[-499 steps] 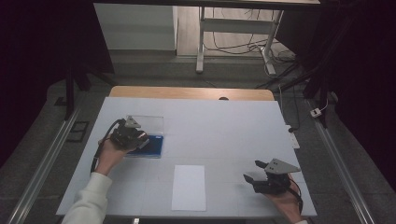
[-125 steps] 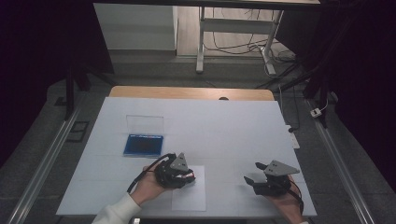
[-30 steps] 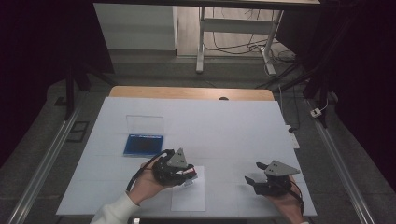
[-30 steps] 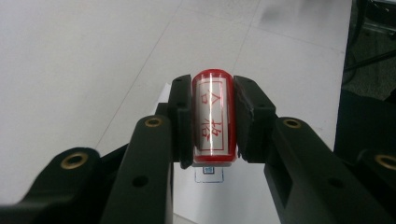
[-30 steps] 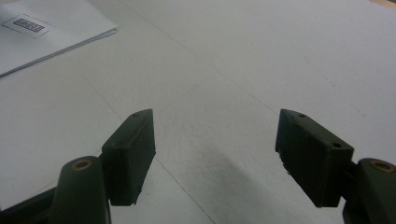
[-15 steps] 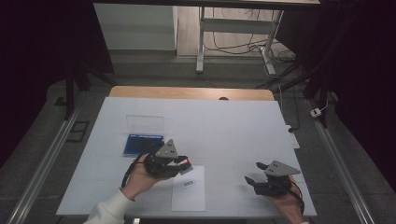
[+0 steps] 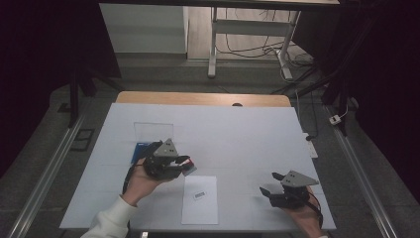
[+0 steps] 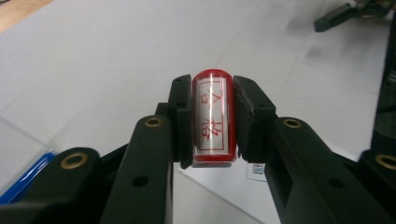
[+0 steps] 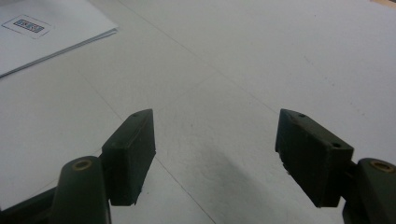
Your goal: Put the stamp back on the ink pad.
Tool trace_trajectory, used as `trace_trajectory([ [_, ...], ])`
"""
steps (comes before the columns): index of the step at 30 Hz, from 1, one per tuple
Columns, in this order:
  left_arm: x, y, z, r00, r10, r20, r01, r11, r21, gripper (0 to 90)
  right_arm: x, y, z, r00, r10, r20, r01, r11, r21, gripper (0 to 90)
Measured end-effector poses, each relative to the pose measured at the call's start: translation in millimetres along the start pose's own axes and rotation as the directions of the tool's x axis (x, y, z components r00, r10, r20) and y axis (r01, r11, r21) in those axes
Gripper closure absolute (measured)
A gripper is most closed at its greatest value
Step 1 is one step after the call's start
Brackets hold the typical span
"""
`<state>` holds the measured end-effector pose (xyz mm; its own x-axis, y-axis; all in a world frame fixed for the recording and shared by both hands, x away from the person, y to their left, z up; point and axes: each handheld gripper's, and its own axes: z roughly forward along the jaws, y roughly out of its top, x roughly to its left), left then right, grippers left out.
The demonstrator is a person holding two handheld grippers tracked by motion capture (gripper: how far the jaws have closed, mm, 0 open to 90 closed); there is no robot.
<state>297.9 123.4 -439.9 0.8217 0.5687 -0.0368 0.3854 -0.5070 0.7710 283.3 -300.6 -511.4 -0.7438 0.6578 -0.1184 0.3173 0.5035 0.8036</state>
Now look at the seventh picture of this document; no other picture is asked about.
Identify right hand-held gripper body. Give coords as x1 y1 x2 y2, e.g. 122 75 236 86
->
268 170 320 209

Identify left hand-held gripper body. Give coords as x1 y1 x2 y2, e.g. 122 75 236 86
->
142 138 181 181

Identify tangle of black cables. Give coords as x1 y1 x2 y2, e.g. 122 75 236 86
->
215 8 315 68

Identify person's left hand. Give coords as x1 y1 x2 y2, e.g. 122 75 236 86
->
121 157 164 208

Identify white paper sheet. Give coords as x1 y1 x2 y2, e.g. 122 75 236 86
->
180 175 220 226

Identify black metal stand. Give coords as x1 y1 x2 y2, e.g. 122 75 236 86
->
66 63 124 129
270 63 352 137

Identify black floor outlet frame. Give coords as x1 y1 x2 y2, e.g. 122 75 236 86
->
70 128 96 153

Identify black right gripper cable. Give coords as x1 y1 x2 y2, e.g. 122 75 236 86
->
306 190 325 230

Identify wooden table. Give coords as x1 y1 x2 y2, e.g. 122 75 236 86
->
115 90 292 108

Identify dark curtain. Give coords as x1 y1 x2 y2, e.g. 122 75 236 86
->
291 0 420 204
0 0 123 179

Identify aluminium rail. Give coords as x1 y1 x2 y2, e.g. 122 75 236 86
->
324 104 399 238
6 98 94 238

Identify small white adapter with cable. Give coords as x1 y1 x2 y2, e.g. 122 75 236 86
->
328 104 350 126

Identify white cabinet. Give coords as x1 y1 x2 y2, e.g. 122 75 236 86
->
99 3 189 55

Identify large white board mat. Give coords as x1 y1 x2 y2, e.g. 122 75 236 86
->
58 102 338 232

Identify white desk frame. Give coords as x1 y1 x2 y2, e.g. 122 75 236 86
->
207 6 302 80

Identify person's right hand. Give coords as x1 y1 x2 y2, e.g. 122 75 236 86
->
283 186 323 238

